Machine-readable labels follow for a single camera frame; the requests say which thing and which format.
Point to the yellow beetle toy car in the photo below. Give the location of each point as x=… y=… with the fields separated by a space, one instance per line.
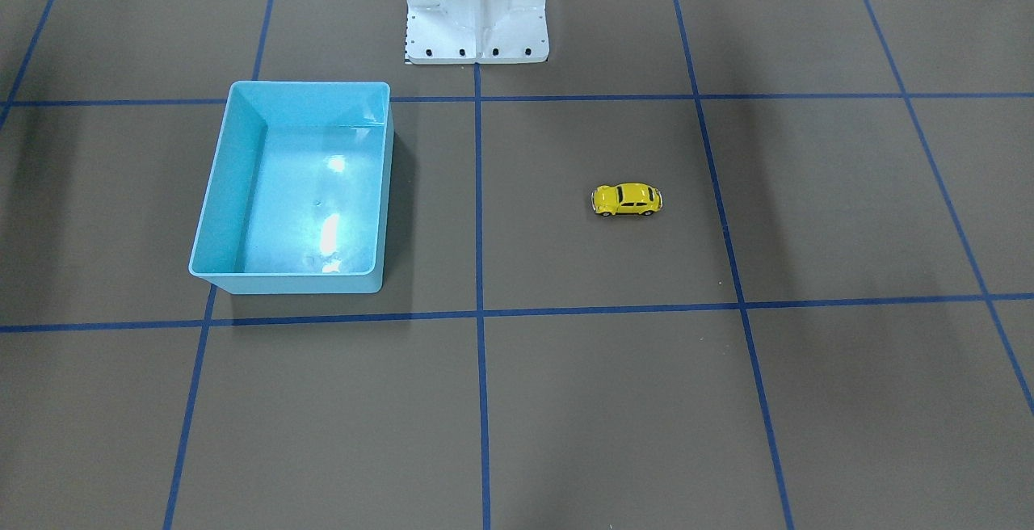
x=626 y=199

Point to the light blue plastic bin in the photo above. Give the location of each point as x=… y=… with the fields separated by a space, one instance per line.
x=299 y=190

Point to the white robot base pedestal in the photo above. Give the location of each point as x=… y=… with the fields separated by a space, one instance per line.
x=476 y=32

